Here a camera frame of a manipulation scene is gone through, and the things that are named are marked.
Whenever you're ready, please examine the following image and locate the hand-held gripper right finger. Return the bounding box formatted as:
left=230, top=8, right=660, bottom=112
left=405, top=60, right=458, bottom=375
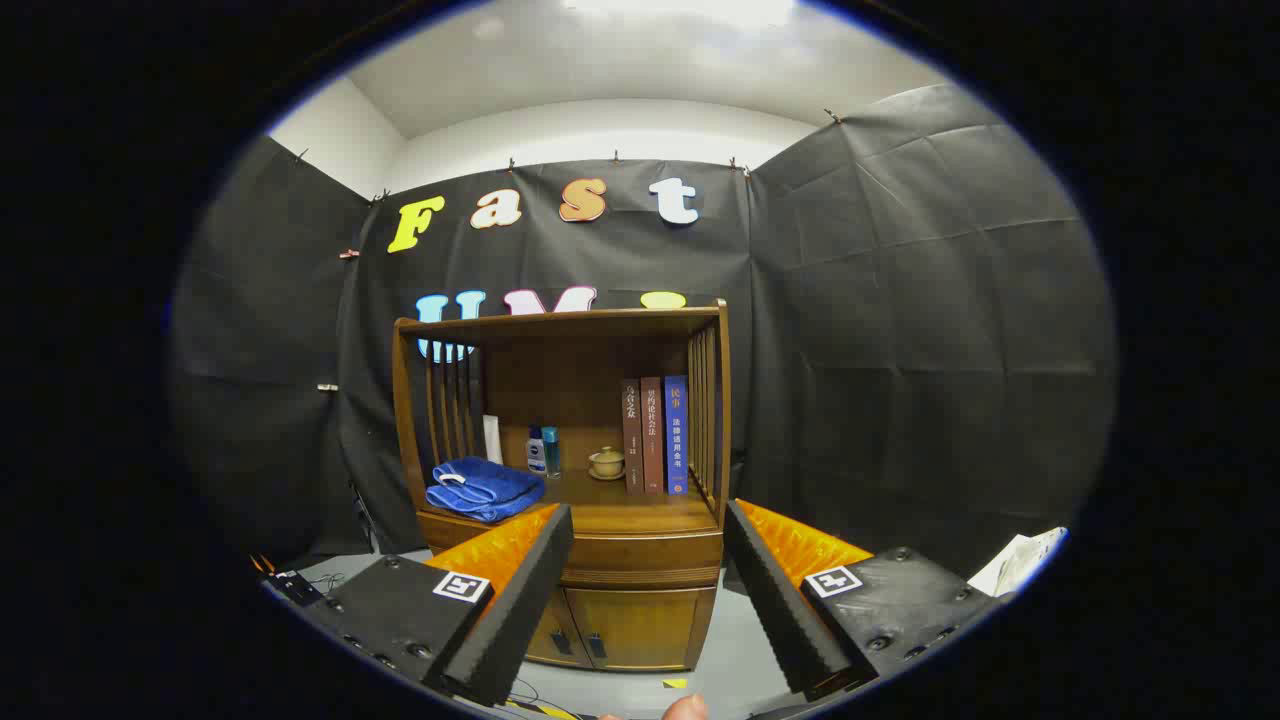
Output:
left=722, top=498, right=1001, bottom=703

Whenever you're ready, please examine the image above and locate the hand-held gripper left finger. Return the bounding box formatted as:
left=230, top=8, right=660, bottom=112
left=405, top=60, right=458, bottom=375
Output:
left=300, top=503, right=576, bottom=707

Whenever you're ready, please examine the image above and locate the wooden drawer with black knob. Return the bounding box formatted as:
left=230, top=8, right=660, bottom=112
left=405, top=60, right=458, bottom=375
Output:
left=418, top=510, right=724, bottom=589

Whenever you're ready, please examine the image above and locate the wooden cabinet door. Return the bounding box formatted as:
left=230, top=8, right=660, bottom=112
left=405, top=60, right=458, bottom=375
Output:
left=566, top=587, right=717, bottom=672
left=525, top=588, right=591, bottom=667

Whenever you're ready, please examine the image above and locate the wooden countertop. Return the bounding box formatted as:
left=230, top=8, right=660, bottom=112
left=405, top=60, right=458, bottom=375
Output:
left=420, top=468, right=721, bottom=536

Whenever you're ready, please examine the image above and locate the wooden cabinet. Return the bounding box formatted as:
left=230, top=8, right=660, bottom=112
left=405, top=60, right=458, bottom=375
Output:
left=392, top=298, right=732, bottom=673

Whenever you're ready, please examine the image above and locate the blue folded towel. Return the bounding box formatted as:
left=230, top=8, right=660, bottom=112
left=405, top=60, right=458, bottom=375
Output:
left=425, top=456, right=547, bottom=524

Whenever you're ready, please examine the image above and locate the blue book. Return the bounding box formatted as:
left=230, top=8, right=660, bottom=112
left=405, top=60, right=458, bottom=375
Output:
left=663, top=375, right=690, bottom=497

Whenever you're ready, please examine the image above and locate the dark brown book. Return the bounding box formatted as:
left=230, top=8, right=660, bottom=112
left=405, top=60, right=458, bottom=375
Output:
left=622, top=380, right=645, bottom=495

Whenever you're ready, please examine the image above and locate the reddish brown book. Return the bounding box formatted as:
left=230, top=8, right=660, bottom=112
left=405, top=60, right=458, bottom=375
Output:
left=641, top=377, right=665, bottom=495

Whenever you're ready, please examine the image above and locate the black floor device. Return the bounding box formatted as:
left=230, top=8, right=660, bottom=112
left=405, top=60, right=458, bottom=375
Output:
left=262, top=568, right=326, bottom=607

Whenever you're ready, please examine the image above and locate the white paper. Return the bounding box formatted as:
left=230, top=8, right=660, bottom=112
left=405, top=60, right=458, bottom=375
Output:
left=968, top=527, right=1069, bottom=599

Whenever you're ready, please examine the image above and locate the black backdrop cloth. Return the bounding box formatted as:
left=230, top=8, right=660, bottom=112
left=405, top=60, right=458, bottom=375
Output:
left=170, top=85, right=1116, bottom=579

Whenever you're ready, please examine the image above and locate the thin floor cable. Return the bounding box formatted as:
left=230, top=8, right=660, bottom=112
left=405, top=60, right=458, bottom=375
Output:
left=505, top=678, right=579, bottom=720

